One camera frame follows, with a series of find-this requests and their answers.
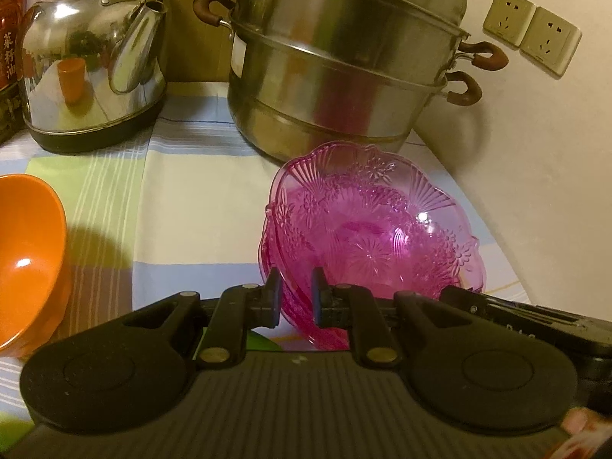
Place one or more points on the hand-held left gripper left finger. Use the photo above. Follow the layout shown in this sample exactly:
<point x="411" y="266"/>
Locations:
<point x="273" y="299"/>

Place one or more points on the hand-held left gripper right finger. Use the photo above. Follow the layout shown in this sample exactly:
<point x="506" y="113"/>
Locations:
<point x="317" y="299"/>

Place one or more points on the pink translucent patterned bowl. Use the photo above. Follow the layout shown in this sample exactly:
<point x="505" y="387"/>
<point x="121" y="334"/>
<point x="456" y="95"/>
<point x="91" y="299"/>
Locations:
<point x="373" y="229"/>

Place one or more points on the orange bowl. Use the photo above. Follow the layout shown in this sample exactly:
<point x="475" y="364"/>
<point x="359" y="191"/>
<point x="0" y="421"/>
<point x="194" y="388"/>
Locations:
<point x="24" y="258"/>

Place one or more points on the person's right hand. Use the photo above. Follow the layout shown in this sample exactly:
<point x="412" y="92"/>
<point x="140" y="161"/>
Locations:
<point x="576" y="428"/>

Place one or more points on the checkered pastel tablecloth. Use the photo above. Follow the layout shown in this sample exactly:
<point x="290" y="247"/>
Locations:
<point x="191" y="210"/>

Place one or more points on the stainless steel steamer pot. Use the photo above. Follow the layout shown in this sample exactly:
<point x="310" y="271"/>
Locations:
<point x="334" y="71"/>

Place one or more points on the wooden cabinet panel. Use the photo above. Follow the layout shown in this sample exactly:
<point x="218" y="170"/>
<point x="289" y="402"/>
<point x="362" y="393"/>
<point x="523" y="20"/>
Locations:
<point x="191" y="38"/>

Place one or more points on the stainless steel kettle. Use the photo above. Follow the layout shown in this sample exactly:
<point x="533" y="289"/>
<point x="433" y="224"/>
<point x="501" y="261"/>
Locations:
<point x="91" y="62"/>

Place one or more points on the dark cooking oil bottle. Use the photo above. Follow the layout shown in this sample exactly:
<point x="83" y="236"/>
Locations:
<point x="8" y="48"/>

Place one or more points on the beige wall socket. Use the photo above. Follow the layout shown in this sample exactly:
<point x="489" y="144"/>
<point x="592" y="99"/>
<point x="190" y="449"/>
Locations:
<point x="550" y="40"/>
<point x="509" y="16"/>

